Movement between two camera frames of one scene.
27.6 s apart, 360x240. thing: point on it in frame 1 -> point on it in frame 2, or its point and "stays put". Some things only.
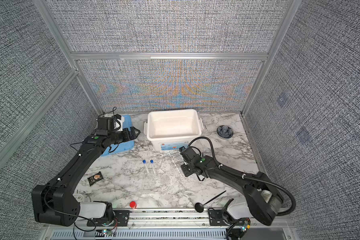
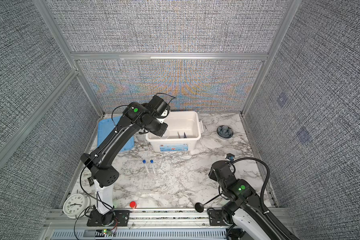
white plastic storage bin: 171,129 stays put
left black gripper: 125,131 -> 161,133
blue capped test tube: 152,161 stays put
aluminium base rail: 167,218 stays put
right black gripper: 185,171 -> 212,174
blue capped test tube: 144,162 stays put
